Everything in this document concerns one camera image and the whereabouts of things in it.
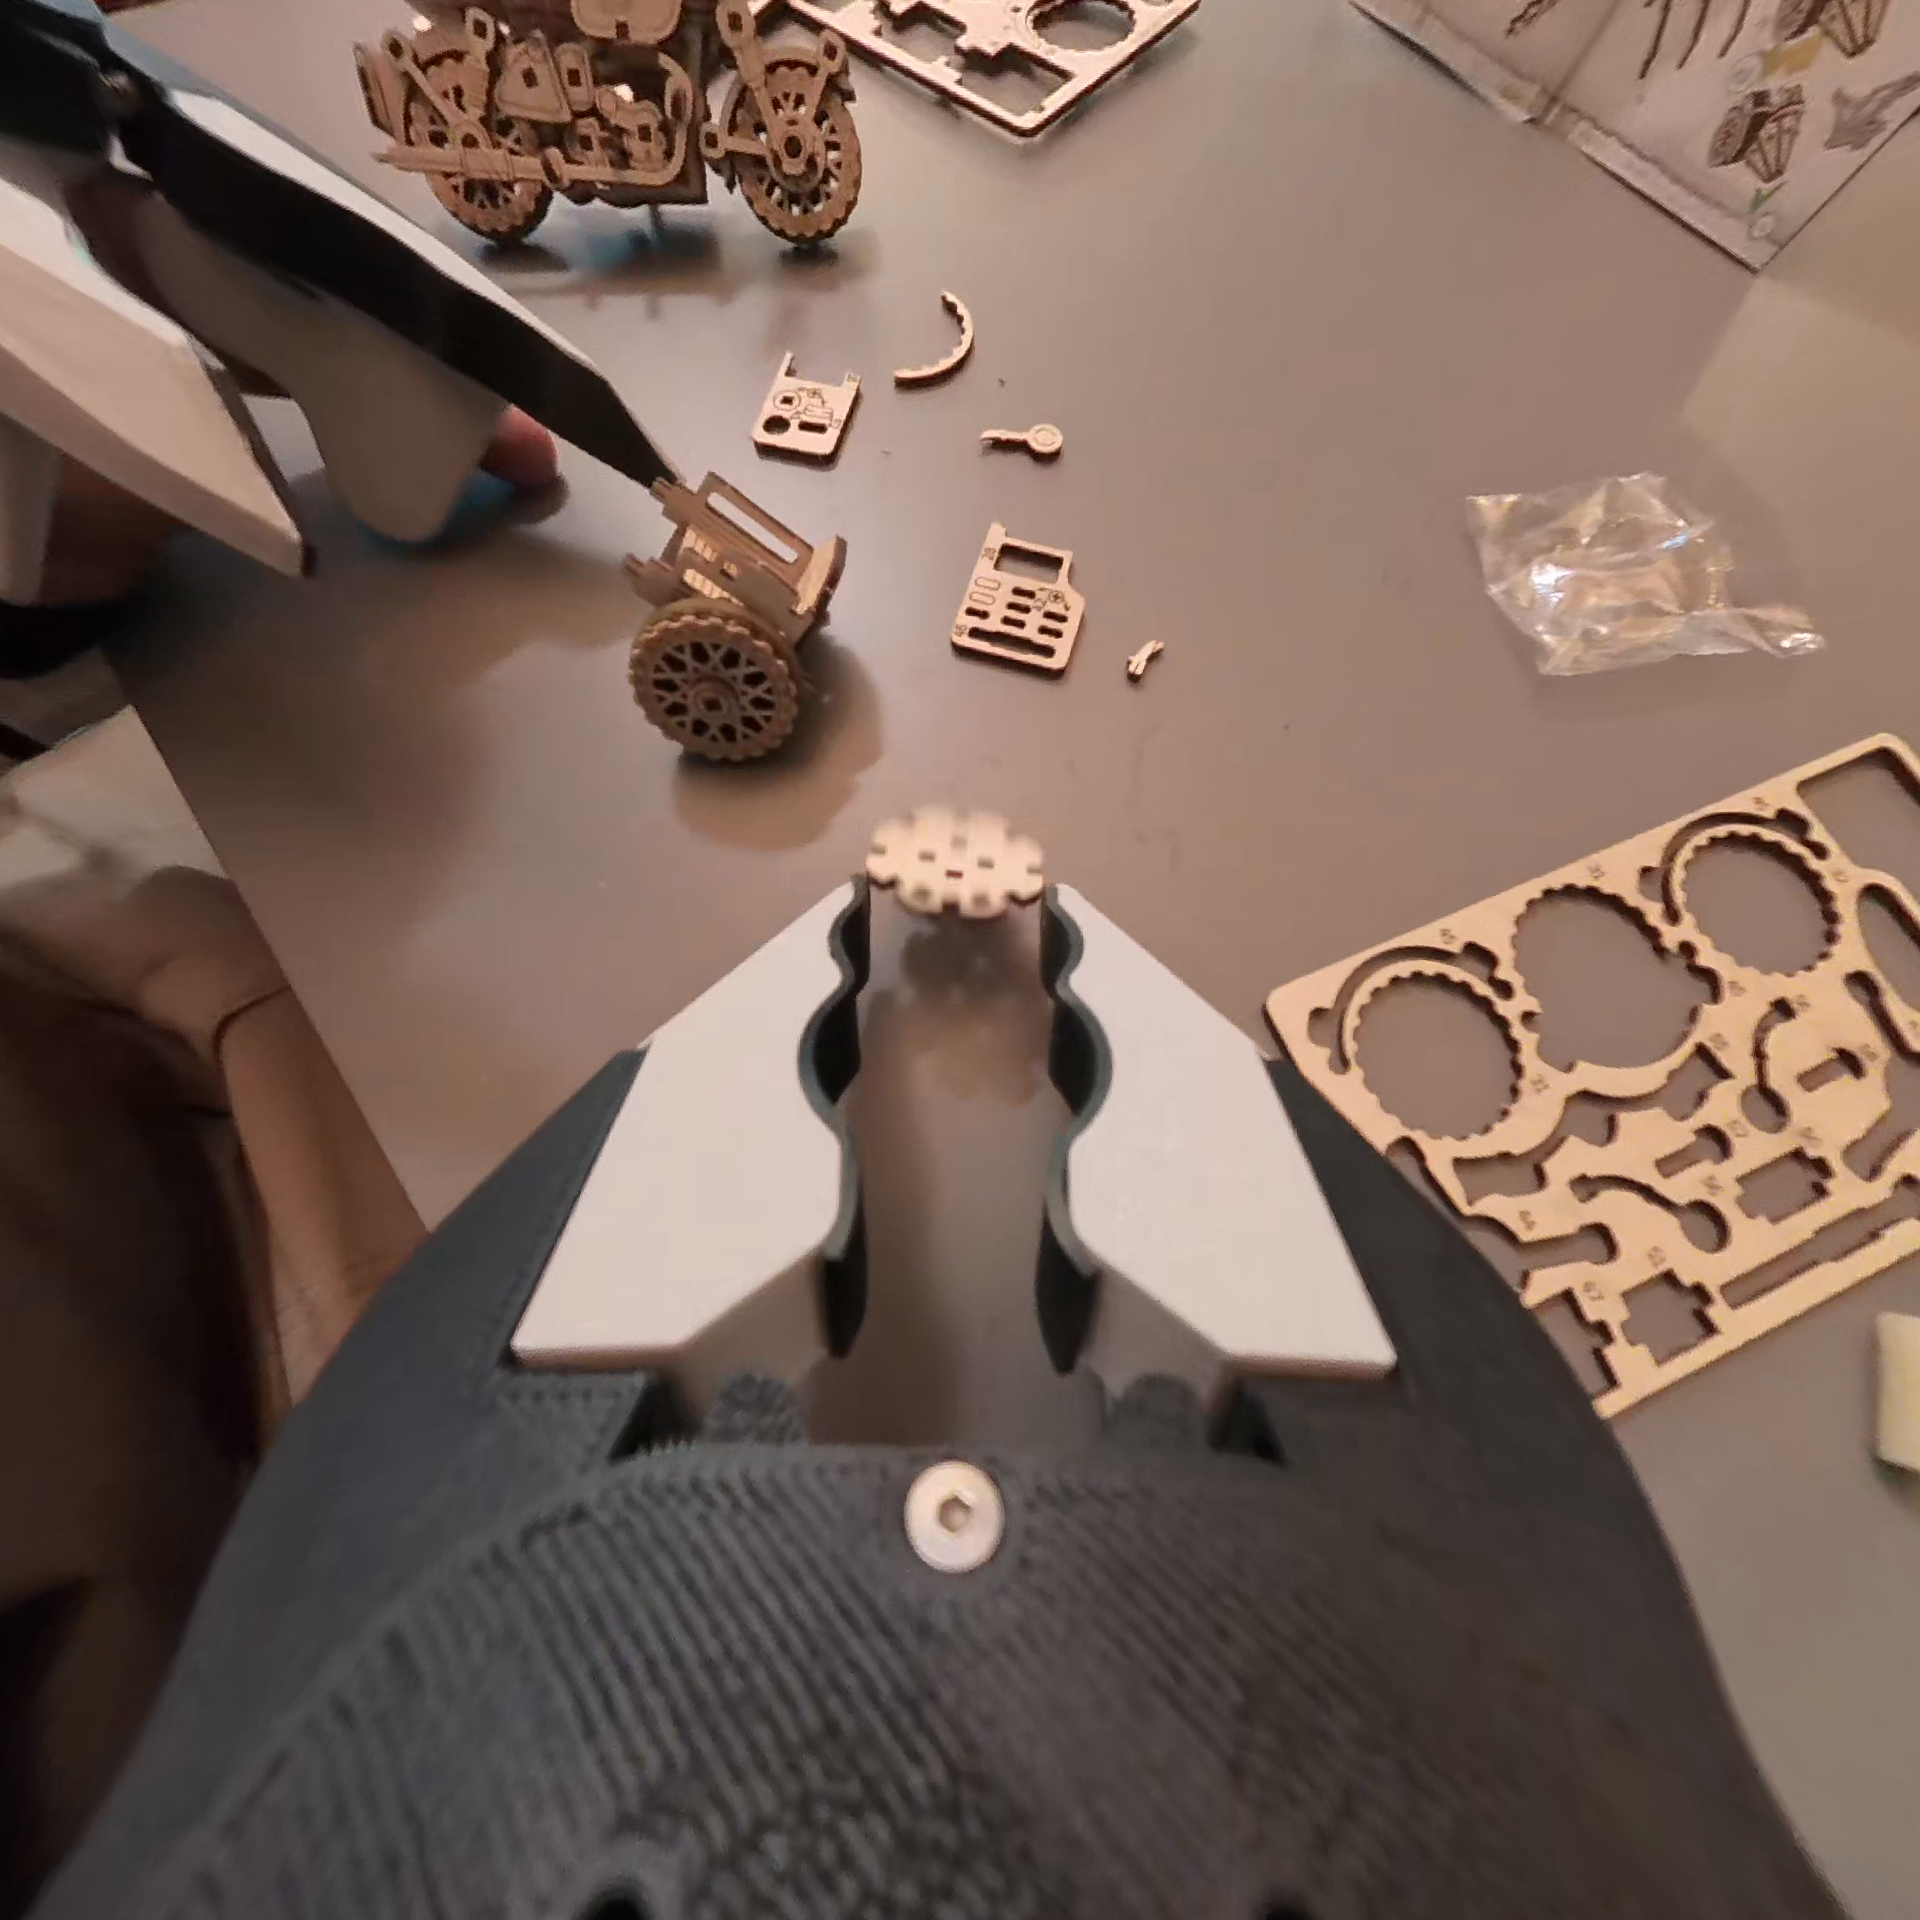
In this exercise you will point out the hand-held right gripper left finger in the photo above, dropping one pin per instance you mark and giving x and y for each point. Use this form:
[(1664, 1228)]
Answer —
[(704, 1185)]

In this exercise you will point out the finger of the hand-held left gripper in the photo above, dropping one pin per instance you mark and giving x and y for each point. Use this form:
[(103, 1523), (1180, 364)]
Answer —
[(405, 293), (120, 359)]

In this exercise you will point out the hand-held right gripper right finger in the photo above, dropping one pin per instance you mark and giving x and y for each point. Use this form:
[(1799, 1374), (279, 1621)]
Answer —
[(1201, 1185)]

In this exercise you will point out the wooden sidecar model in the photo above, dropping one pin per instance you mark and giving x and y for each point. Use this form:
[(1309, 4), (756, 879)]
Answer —
[(733, 630)]

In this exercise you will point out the round wooden gear disc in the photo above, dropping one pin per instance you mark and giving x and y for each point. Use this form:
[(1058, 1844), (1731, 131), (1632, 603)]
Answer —
[(953, 863)]

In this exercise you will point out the person's left hand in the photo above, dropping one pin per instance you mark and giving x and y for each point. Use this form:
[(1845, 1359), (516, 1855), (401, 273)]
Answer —
[(523, 451)]

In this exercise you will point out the wooden motorcycle model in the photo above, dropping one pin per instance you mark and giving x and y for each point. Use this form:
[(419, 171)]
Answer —
[(599, 107)]

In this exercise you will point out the laser-cut wooden puzzle sheet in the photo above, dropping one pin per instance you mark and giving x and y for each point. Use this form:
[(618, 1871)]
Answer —
[(1515, 1185), (973, 67)]

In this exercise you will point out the small notched wooden panel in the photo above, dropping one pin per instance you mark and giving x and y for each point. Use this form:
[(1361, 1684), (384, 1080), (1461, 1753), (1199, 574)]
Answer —
[(802, 421)]

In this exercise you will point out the curved wooden arc piece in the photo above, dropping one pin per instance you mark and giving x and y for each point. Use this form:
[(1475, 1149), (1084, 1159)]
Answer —
[(945, 357)]

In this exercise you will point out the person's brown shirt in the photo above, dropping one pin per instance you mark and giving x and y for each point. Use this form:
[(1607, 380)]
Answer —
[(136, 1201)]

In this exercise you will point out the slotted wooden panel piece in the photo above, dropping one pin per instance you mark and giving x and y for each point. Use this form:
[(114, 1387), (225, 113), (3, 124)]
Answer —
[(1013, 638)]

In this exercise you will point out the key-shaped wooden piece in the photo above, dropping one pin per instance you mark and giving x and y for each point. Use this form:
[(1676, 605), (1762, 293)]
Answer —
[(1039, 440)]

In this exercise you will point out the white paper scrap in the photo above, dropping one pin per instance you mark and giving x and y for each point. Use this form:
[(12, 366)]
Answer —
[(1898, 1388)]

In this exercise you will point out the clear plastic bag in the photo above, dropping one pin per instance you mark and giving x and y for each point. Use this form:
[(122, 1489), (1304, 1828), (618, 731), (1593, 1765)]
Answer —
[(1620, 571)]

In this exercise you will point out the printed instruction booklet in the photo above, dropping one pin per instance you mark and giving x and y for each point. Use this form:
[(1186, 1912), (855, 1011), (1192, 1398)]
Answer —
[(1650, 107)]

